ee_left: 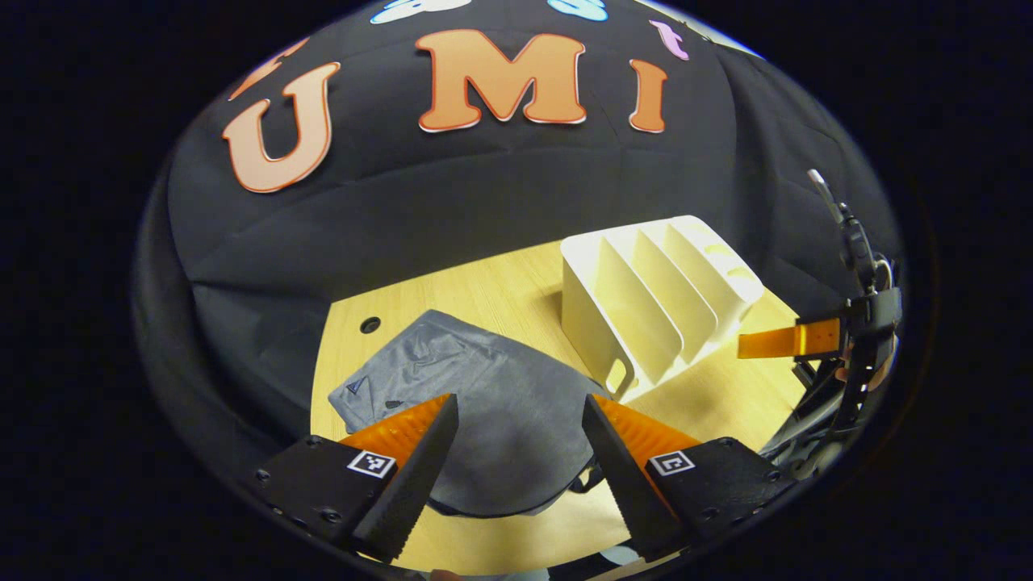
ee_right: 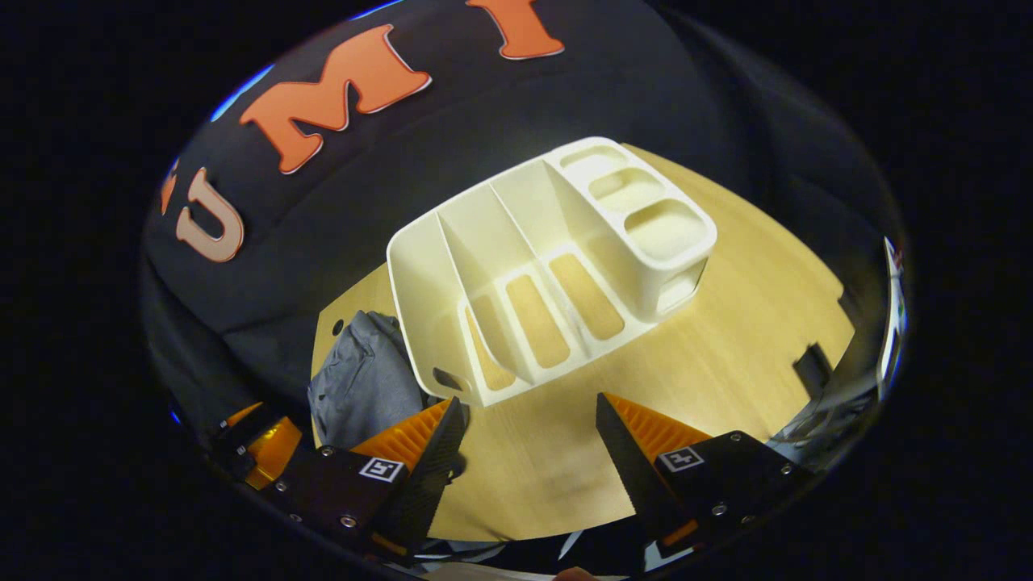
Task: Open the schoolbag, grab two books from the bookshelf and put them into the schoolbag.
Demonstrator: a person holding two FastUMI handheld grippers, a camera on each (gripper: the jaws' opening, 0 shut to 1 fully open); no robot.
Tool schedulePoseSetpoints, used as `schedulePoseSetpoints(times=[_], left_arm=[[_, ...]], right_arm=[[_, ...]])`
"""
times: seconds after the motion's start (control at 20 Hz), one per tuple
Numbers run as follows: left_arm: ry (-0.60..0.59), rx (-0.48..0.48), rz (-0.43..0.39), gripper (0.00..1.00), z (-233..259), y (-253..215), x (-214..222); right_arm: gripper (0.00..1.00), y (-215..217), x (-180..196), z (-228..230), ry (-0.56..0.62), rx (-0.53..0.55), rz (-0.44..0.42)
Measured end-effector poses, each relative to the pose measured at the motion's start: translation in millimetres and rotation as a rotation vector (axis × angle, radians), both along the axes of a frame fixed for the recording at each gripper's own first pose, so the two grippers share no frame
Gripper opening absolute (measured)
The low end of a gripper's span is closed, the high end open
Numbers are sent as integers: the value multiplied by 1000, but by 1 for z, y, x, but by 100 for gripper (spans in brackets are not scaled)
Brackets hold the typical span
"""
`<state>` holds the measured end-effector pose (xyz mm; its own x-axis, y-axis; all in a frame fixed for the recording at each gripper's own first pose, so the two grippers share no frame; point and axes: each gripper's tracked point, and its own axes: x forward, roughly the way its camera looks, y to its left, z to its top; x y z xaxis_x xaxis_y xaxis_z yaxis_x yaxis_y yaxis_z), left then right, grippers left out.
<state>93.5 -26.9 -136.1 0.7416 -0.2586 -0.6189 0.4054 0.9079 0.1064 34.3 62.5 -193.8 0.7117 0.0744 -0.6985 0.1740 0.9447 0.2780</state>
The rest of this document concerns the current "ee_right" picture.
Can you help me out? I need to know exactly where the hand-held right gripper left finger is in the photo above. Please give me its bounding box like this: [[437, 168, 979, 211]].
[[274, 395, 469, 562]]

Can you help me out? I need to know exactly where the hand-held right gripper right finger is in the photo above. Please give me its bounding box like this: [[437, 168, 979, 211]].
[[596, 392, 812, 550]]

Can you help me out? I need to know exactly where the grey schoolbag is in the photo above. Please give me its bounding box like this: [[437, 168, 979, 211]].
[[307, 311, 433, 450]]

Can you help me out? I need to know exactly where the white bookshelf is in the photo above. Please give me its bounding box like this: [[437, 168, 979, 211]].
[[386, 136, 719, 408]]

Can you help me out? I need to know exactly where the black table clamp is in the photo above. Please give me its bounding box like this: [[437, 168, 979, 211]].
[[793, 343, 834, 398]]

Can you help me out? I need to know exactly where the black backdrop cloth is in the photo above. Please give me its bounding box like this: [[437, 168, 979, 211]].
[[141, 0, 905, 428]]

